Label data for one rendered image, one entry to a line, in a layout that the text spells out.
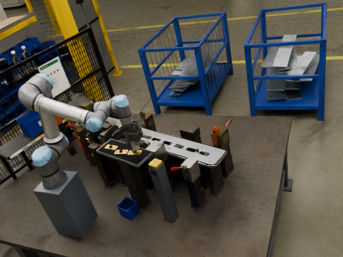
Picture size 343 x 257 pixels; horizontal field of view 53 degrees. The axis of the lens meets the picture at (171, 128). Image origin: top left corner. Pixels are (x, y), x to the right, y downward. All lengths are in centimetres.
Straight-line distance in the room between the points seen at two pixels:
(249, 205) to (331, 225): 100
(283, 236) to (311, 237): 21
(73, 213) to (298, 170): 217
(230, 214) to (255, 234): 21
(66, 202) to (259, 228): 115
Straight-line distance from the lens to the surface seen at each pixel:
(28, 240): 261
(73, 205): 226
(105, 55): 613
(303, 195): 330
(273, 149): 266
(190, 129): 240
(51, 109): 185
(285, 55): 435
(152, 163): 197
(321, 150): 378
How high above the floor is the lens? 236
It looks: 33 degrees down
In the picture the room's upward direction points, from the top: 14 degrees counter-clockwise
